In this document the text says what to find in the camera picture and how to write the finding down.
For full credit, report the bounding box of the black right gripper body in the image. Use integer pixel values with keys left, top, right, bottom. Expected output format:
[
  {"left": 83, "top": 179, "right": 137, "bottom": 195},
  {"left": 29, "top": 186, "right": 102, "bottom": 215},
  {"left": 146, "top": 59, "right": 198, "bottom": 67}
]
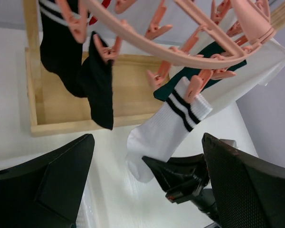
[{"left": 142, "top": 154, "right": 219, "bottom": 222}]

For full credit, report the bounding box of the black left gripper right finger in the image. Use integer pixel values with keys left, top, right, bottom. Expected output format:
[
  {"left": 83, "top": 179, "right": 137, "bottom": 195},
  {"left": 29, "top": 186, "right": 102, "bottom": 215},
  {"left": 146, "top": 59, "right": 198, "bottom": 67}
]
[{"left": 202, "top": 133, "right": 285, "bottom": 228}]

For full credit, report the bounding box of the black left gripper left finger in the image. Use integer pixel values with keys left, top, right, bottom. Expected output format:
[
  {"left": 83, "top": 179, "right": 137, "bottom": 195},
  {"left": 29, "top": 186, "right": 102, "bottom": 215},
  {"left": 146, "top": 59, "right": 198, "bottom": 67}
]
[{"left": 0, "top": 134, "right": 95, "bottom": 228}]

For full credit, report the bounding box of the dark green sock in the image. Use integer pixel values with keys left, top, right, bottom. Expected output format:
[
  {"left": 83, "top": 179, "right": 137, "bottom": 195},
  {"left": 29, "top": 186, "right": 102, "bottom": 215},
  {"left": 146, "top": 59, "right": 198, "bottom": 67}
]
[{"left": 153, "top": 42, "right": 247, "bottom": 102}]

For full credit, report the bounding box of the pink round clip hanger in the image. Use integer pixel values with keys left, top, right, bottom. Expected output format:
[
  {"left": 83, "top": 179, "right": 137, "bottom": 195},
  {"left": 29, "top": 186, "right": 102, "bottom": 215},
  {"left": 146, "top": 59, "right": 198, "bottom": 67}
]
[{"left": 54, "top": 0, "right": 277, "bottom": 100}]

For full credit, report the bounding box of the white hanging cloth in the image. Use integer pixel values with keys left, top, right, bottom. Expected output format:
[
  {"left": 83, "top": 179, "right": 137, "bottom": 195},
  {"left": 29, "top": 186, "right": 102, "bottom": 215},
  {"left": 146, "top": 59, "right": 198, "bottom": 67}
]
[{"left": 201, "top": 39, "right": 285, "bottom": 117}]

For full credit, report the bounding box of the plain black sock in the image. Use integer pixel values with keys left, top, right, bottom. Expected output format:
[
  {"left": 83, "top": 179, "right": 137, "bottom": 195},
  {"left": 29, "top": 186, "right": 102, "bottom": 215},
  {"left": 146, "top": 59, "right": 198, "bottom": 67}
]
[{"left": 77, "top": 31, "right": 114, "bottom": 130}]

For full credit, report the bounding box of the red sock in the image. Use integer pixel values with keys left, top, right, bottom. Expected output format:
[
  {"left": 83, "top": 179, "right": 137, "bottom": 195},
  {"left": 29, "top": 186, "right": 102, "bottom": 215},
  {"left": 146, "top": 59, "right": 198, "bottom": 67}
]
[{"left": 89, "top": 0, "right": 111, "bottom": 26}]

